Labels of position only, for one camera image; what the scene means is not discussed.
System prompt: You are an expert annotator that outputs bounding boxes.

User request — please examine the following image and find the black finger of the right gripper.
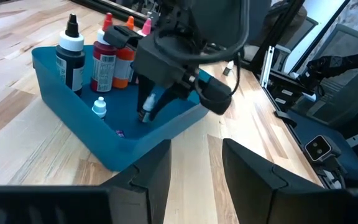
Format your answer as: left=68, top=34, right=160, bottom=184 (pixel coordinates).
left=137, top=74, right=155, bottom=121
left=149, top=88, right=185, bottom=123

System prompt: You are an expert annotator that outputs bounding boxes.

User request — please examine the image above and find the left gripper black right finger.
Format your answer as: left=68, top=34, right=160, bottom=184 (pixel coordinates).
left=222, top=138, right=323, bottom=224

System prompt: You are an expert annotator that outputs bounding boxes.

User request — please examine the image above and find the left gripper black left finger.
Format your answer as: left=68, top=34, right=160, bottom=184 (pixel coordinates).
left=99, top=139, right=172, bottom=224

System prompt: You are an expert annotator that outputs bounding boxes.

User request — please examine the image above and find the orange food coloring bottle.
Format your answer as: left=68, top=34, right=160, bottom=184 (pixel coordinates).
left=112, top=16, right=136, bottom=90

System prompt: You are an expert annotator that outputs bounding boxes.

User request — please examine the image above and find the pink food coloring bottle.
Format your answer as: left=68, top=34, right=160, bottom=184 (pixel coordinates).
left=135, top=17, right=153, bottom=37

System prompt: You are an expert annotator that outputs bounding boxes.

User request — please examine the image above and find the red food coloring bottle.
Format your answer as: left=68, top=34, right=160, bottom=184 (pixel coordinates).
left=90, top=12, right=117, bottom=93

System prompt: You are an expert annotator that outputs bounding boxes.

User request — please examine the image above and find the black food coloring bottle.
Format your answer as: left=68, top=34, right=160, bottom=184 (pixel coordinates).
left=55, top=13, right=86, bottom=96

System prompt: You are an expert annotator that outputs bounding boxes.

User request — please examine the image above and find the black jointed background arm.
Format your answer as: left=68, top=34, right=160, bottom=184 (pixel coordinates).
left=300, top=51, right=358, bottom=91

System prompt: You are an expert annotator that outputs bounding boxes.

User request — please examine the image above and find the blue plastic bin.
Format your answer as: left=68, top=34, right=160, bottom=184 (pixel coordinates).
left=31, top=44, right=213, bottom=172

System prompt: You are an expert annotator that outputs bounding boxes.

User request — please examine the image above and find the small black table camera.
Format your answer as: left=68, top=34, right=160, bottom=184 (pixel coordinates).
left=304, top=134, right=343, bottom=163

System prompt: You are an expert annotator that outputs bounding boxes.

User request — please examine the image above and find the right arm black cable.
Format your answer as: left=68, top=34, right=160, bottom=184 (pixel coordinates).
left=152, top=0, right=250, bottom=103

